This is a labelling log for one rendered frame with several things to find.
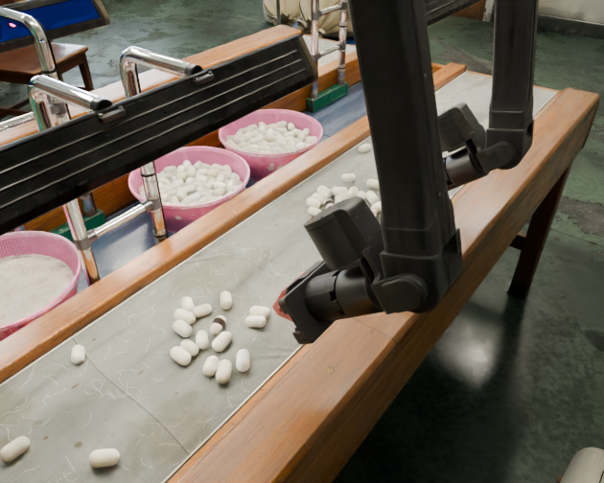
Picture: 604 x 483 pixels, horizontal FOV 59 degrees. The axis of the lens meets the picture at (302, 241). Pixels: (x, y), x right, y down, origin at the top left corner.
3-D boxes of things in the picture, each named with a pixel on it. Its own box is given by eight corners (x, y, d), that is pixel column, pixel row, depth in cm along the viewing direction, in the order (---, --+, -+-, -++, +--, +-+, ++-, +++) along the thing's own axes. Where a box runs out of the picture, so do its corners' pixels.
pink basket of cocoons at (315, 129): (341, 158, 145) (343, 126, 139) (279, 200, 128) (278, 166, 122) (266, 131, 158) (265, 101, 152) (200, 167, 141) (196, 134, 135)
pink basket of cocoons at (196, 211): (267, 189, 132) (266, 154, 127) (225, 253, 112) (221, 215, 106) (170, 173, 138) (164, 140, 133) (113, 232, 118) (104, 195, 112)
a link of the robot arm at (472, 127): (518, 160, 81) (529, 144, 87) (482, 92, 80) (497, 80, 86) (450, 190, 89) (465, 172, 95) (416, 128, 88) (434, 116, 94)
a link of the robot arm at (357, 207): (429, 307, 50) (460, 264, 56) (371, 200, 48) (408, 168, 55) (337, 329, 58) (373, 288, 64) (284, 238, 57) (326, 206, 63)
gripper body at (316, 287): (273, 301, 63) (313, 291, 58) (323, 258, 70) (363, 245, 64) (301, 346, 64) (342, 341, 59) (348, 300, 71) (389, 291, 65)
